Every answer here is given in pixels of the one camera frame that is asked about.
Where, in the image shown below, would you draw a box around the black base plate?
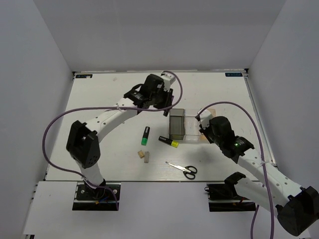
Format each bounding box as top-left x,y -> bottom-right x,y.
72,183 -> 121,211
204,183 -> 256,212

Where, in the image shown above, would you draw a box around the green highlighter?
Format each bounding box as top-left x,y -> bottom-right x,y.
141,126 -> 150,146

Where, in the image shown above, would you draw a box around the grey eraser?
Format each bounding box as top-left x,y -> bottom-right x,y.
144,151 -> 150,163

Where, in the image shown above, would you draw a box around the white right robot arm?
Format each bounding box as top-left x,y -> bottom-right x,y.
199,117 -> 319,237

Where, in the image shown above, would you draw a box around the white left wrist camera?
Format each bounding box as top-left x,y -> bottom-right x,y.
160,72 -> 176,91

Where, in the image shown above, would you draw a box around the left blue corner label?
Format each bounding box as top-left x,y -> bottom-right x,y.
75,74 -> 93,79

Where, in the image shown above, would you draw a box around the right blue corner label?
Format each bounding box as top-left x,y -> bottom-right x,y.
225,72 -> 243,77

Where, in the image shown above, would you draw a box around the clear plastic container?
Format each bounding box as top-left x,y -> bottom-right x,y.
183,109 -> 201,143

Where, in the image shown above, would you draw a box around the dark grey plastic container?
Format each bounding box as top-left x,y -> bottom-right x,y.
169,109 -> 185,140

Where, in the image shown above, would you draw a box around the purple cable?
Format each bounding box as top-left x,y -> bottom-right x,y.
195,101 -> 274,239
42,71 -> 184,211

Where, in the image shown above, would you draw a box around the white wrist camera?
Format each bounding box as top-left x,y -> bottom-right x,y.
196,110 -> 213,129
160,72 -> 176,91

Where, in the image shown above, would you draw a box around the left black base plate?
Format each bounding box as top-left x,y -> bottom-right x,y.
72,183 -> 121,211

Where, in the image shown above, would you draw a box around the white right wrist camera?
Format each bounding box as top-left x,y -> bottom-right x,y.
196,110 -> 213,129

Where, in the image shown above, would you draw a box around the orange plastic container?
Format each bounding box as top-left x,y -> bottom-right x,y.
199,108 -> 216,142

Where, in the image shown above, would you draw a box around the tan eraser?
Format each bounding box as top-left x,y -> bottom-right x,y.
138,150 -> 145,158

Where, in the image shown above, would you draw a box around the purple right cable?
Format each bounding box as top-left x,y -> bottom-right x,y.
195,101 -> 274,239

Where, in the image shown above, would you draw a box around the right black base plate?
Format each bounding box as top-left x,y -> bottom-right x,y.
204,183 -> 256,212

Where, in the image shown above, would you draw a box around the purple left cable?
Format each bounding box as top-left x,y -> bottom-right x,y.
42,71 -> 184,211

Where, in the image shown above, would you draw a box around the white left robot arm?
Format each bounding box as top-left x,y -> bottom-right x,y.
66,73 -> 176,199

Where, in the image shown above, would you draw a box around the yellow highlighter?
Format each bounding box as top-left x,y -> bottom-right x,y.
159,136 -> 179,148

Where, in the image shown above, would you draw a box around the blue corner label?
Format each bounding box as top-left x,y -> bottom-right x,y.
75,74 -> 93,79
225,72 -> 243,77

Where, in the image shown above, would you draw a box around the black handled scissors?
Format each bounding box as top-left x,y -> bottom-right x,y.
166,162 -> 198,180

